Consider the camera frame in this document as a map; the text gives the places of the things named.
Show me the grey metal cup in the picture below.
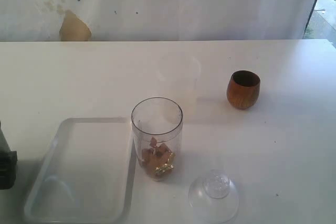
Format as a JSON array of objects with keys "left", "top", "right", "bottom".
[{"left": 0, "top": 122, "right": 11, "bottom": 153}]

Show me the brown wooden cup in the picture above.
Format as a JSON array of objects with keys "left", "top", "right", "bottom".
[{"left": 226, "top": 70, "right": 260, "bottom": 110}]

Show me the clear glass jar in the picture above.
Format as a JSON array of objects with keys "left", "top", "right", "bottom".
[{"left": 131, "top": 97, "right": 184, "bottom": 181}]

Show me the clear plastic tray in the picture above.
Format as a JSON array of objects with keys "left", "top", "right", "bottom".
[{"left": 23, "top": 117, "right": 132, "bottom": 223}]

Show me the translucent plastic measuring cup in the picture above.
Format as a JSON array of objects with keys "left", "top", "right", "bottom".
[{"left": 155, "top": 53, "right": 201, "bottom": 123}]

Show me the clear plastic dome lid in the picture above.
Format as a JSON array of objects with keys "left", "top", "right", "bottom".
[{"left": 188, "top": 169, "right": 239, "bottom": 223}]

